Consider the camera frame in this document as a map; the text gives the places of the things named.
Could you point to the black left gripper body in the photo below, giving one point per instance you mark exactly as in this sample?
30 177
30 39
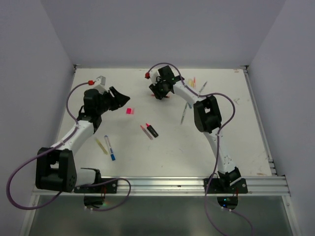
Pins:
104 103

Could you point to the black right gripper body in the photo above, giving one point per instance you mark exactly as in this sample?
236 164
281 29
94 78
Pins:
162 81

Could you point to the green clear pen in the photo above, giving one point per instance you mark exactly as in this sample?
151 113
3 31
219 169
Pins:
184 113

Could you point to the black highlighter body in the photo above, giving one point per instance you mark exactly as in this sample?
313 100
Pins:
151 130

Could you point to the pink clear pen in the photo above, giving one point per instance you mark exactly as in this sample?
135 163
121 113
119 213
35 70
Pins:
146 132

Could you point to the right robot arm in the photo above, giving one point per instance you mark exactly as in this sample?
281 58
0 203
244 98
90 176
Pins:
207 119

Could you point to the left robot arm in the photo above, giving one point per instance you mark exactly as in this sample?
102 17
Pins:
55 167

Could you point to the clear purple pen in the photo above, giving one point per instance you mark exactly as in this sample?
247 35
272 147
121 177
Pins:
202 88

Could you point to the pale yellow pen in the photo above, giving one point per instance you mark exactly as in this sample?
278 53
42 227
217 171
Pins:
101 146

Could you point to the blue capped white pen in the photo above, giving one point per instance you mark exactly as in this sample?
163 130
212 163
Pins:
110 148

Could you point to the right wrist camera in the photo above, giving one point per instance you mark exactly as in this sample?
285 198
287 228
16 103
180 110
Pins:
153 76

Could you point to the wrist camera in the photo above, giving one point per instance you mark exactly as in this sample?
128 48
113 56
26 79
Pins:
153 76
100 84

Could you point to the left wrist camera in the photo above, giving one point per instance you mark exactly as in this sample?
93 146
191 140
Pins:
100 84

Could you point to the left aluminium side rail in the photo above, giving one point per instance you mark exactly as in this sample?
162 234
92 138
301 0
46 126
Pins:
57 88

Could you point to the aluminium side rail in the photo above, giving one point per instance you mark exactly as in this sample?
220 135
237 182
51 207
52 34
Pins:
57 88
245 70

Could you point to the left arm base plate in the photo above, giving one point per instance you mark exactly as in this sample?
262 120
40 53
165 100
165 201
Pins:
108 188

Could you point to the right aluminium side rail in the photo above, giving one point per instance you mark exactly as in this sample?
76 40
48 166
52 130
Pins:
245 70

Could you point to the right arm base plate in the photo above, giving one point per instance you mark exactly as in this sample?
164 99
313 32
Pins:
217 187

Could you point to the aluminium front rail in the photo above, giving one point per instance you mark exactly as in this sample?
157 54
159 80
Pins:
192 186

